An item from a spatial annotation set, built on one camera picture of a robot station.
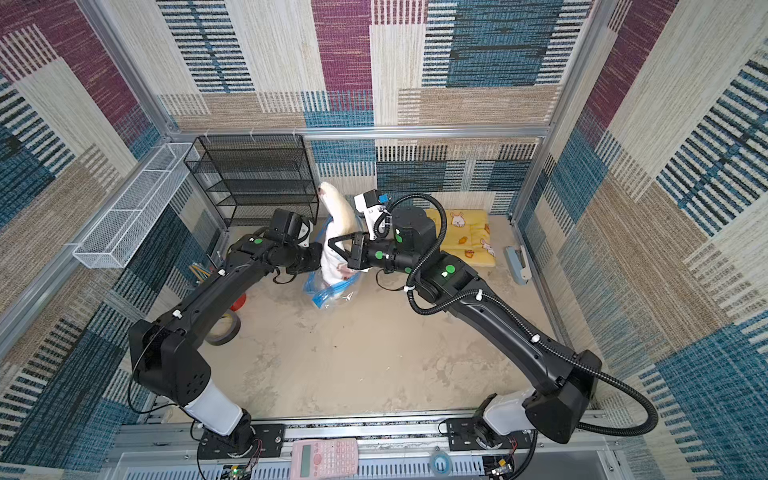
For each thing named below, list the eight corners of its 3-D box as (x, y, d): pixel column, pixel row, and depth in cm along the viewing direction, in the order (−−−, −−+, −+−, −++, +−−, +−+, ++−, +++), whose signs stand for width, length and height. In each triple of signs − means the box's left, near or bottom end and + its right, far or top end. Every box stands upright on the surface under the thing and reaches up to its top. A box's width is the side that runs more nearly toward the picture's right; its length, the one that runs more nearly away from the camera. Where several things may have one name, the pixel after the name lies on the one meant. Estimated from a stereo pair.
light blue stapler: (513, 284, 103) (517, 277, 100) (503, 252, 112) (506, 245, 109) (531, 284, 103) (535, 277, 100) (520, 252, 112) (523, 245, 109)
